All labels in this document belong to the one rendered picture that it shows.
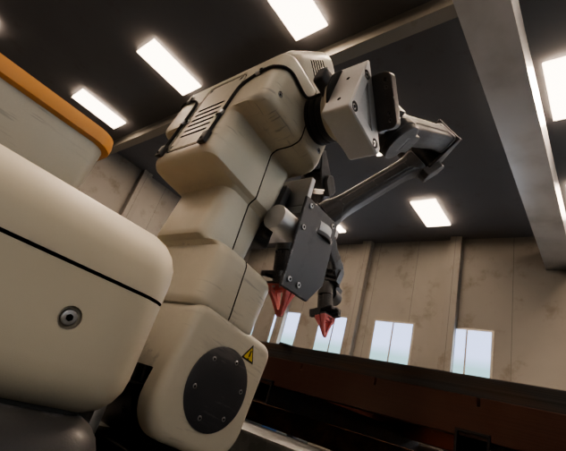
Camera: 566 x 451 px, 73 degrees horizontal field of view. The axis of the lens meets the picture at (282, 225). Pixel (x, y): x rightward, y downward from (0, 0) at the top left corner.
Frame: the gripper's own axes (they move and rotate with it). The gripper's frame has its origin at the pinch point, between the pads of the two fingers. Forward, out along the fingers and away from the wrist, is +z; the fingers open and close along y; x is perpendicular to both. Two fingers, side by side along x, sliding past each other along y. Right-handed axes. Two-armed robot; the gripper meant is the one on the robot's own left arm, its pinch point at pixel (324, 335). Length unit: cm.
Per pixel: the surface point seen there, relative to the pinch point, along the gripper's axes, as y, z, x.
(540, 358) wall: 43, -207, -868
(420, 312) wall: 282, -345, -857
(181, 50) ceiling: 384, -612, -66
